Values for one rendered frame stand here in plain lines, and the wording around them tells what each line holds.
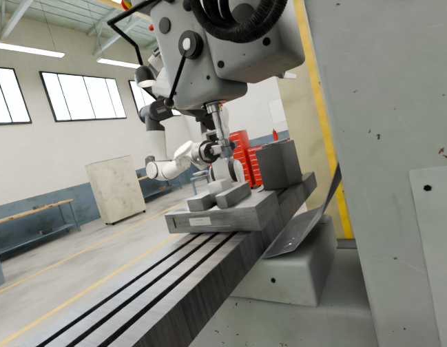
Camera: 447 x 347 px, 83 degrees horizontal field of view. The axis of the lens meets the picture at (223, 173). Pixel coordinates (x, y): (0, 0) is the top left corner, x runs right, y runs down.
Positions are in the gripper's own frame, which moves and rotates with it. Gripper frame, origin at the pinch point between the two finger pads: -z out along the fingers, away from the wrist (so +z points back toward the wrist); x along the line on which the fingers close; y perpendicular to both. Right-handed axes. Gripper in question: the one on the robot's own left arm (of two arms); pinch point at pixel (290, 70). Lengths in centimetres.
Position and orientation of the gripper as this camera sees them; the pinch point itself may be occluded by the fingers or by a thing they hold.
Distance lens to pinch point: 141.6
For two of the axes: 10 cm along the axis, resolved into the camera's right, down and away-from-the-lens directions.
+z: -9.0, -2.8, 3.2
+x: -2.8, -1.9, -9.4
